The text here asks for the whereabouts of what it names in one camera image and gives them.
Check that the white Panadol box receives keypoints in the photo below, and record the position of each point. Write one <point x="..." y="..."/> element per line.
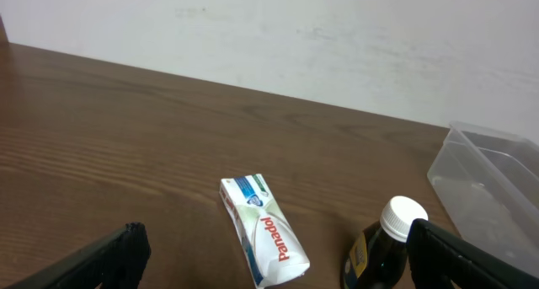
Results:
<point x="271" y="248"/>

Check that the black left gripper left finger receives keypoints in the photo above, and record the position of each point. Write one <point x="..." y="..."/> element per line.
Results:
<point x="116" y="261"/>

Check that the dark bottle with white cap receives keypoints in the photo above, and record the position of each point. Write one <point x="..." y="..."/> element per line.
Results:
<point x="378" y="257"/>

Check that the clear plastic container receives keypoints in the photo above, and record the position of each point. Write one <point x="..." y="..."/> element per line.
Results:
<point x="487" y="180"/>

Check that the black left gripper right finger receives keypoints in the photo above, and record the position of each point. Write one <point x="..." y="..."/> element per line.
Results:
<point x="439" y="259"/>

